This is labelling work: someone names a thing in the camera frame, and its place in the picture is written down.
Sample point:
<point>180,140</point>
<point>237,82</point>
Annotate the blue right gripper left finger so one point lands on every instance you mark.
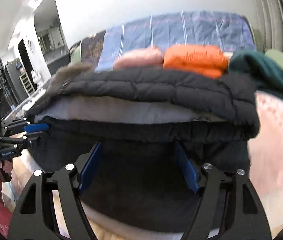
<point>87,166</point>

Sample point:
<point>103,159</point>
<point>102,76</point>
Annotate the pink folded quilted garment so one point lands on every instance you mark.
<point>151,56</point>

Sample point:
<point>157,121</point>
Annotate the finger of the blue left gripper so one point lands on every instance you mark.
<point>40,127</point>

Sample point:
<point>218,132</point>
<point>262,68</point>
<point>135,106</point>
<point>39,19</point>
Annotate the dark patterned bed sheet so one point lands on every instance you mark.
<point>91,48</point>

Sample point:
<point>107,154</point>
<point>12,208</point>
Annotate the olive fleece garment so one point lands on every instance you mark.
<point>67,73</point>

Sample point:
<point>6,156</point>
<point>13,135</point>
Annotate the green pillow at left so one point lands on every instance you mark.
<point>75,53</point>

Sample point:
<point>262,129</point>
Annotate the black puffer jacket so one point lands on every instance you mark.
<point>139,115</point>

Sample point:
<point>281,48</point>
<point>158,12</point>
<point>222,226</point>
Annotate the cream bear print blanket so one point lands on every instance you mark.
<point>266,174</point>

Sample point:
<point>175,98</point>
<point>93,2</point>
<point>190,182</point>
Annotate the blue plaid quilt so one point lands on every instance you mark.
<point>228,31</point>

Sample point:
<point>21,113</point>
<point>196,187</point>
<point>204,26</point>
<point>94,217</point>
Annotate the orange folded puffer jacket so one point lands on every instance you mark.
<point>208,61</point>

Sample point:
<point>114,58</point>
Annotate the white rabbit figurine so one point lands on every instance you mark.
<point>36,77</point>

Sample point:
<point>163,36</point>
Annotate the dark bathroom vanity cabinet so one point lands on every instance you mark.
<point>54,65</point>

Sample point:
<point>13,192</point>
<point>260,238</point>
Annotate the dark teal folded garment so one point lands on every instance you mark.
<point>266,73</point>

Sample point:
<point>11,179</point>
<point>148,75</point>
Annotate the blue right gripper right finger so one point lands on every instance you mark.
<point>189,171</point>

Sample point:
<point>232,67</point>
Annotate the grey pleated curtain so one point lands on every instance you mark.
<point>267,24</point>

